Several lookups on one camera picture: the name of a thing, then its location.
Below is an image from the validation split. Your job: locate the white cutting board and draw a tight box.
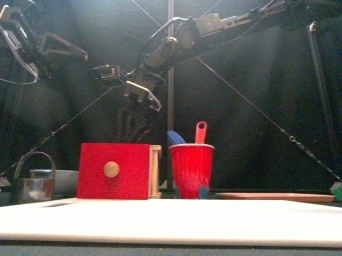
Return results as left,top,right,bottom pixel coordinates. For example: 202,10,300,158
0,197,342,250

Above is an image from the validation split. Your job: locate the flat wooden plate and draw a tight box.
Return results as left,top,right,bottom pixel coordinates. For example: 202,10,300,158
216,191,336,205

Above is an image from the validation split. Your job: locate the blue plastic utensil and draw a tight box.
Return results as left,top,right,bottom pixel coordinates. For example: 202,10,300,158
166,129,189,147

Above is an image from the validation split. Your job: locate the red plastic utensil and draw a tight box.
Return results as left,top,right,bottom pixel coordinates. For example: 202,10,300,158
194,120,210,145

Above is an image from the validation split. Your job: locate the wooden box with red front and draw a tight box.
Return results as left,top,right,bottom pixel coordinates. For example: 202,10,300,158
75,142,164,201

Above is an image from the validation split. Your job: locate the red plastic cup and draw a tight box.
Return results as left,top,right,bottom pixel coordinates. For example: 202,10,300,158
168,142,217,200

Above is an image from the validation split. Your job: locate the small green object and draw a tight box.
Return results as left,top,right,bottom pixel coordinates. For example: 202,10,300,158
329,181,342,203

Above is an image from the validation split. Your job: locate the vertical metal frame pole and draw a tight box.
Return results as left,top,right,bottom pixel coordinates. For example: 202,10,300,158
166,0,177,192

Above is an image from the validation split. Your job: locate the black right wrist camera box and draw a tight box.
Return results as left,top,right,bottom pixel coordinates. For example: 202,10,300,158
90,64,125,88

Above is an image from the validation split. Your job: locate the diagonal steel brace wire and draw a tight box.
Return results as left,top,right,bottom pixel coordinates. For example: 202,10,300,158
194,55,342,183
0,85,118,177

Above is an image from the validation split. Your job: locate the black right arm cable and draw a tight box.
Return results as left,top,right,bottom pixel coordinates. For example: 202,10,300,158
136,15,194,69

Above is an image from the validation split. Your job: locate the metal pail with handle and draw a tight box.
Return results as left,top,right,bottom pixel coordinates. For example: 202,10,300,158
13,150,58,205

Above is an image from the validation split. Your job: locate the black metal frame post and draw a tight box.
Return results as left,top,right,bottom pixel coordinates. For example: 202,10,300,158
308,21,342,176

